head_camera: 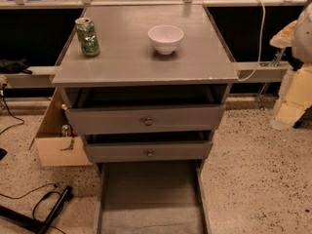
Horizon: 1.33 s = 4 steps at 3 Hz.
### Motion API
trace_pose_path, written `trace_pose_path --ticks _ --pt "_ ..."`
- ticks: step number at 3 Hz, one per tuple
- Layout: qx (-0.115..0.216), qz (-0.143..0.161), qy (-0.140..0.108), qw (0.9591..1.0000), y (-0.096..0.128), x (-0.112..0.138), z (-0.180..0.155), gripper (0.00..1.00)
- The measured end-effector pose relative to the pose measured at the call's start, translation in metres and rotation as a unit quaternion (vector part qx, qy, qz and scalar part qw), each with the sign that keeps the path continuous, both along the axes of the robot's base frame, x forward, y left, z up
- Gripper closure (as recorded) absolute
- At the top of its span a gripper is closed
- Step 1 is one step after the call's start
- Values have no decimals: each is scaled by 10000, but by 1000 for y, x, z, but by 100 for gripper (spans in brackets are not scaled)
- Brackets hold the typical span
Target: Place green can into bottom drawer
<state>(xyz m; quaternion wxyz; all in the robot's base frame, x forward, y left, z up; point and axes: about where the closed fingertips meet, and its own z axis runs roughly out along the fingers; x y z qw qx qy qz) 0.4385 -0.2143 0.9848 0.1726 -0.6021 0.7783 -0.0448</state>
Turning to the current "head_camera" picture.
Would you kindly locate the grey middle drawer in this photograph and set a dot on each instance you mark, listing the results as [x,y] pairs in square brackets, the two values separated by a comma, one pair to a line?
[155,151]

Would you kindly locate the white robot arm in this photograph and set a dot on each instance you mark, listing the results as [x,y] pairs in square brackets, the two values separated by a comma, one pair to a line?
[295,95]

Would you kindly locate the black cloth on rail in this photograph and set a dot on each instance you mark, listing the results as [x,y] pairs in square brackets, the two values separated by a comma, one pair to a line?
[10,66]

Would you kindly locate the white ceramic bowl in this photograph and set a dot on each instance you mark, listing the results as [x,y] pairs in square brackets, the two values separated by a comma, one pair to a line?
[165,39]

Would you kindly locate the grey drawer cabinet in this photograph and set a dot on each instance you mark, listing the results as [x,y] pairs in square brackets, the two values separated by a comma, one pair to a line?
[128,72]

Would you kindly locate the open cardboard box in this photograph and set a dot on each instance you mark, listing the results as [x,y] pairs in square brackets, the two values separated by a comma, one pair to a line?
[55,147]

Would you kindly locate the small bottle in box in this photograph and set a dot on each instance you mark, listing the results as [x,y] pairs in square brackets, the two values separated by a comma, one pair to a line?
[65,130]

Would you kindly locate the green soda can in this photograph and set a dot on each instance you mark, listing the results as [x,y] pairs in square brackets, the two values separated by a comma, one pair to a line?
[86,33]

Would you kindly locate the grey drawer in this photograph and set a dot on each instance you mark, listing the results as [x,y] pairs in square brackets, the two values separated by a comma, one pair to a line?
[161,197]
[159,119]
[155,151]

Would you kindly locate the grey bottom drawer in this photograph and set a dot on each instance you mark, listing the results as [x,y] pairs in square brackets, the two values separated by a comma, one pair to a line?
[161,197]

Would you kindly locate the grey top drawer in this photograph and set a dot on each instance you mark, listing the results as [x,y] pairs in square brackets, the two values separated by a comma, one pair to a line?
[159,119]

